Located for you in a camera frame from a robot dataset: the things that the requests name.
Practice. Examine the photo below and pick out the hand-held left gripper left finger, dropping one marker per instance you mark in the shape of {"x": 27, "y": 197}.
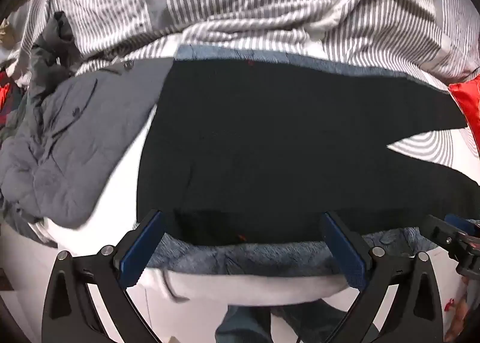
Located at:
{"x": 142, "y": 249}

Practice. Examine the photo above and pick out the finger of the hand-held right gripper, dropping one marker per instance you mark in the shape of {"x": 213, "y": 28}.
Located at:
{"x": 438, "y": 228}
{"x": 457, "y": 222}

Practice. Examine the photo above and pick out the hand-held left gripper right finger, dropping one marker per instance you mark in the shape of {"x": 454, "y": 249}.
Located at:
{"x": 343, "y": 253}

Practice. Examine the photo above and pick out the black pants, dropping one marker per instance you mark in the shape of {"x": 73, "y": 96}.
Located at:
{"x": 262, "y": 140}

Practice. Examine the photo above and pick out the white bed sheet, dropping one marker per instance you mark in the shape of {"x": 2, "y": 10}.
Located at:
{"x": 123, "y": 185}

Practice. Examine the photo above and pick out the shiny red cloth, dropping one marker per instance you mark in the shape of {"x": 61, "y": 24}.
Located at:
{"x": 468, "y": 102}

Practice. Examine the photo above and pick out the blue denim cloth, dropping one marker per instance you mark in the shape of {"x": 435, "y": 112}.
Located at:
{"x": 240, "y": 324}

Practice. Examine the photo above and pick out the grey jacket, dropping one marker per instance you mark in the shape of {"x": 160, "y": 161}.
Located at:
{"x": 63, "y": 140}

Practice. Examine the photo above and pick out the red patterned cloth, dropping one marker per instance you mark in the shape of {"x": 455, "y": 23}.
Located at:
{"x": 5, "y": 97}

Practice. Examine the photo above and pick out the dark grey-green garment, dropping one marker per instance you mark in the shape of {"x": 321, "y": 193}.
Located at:
{"x": 52, "y": 46}

